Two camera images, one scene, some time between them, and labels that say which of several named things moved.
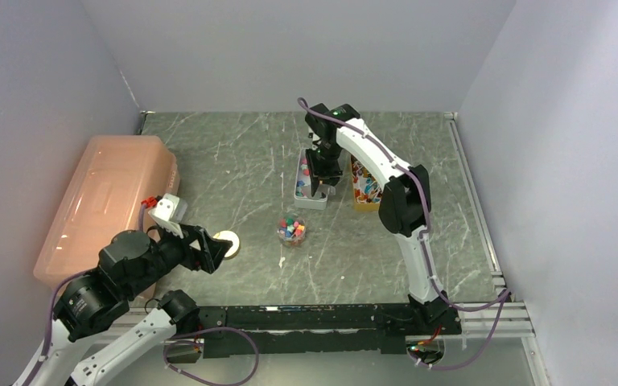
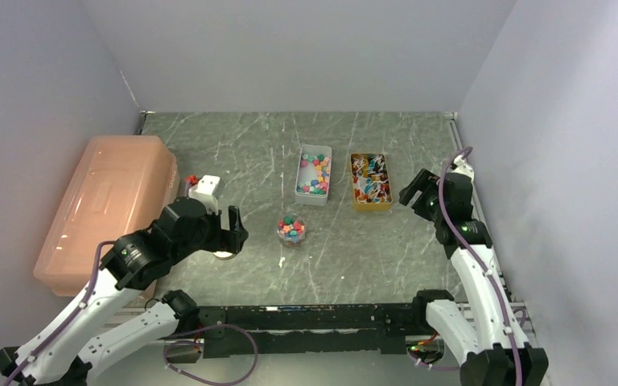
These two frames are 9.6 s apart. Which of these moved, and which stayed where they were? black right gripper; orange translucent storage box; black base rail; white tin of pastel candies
Moved: black right gripper
Stayed: orange translucent storage box; black base rail; white tin of pastel candies
